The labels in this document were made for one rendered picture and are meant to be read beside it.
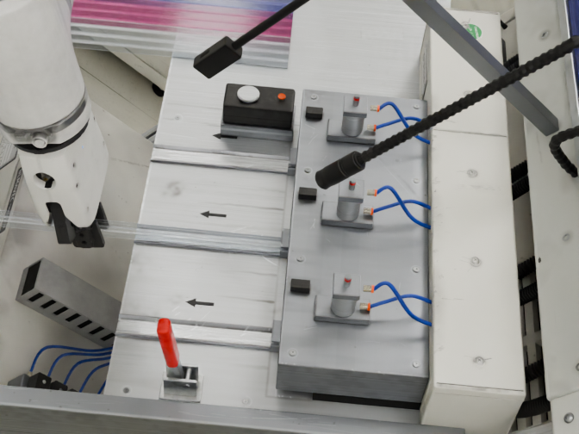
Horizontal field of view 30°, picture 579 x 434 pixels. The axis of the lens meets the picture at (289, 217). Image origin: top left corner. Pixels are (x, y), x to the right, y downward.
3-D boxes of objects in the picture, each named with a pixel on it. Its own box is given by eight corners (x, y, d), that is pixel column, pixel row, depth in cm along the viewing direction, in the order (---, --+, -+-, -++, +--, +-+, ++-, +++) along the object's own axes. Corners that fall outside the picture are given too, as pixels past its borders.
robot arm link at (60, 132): (73, 133, 92) (82, 157, 94) (93, 61, 97) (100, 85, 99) (-22, 134, 93) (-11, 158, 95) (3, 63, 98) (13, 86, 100)
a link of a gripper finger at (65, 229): (60, 247, 99) (79, 241, 105) (59, 163, 99) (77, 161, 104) (47, 247, 99) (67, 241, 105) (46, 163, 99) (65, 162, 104)
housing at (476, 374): (408, 458, 103) (433, 386, 92) (411, 91, 133) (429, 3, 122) (493, 466, 103) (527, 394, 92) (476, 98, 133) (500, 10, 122)
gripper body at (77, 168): (73, 154, 93) (102, 233, 102) (95, 71, 99) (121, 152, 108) (-10, 155, 94) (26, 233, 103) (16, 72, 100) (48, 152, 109)
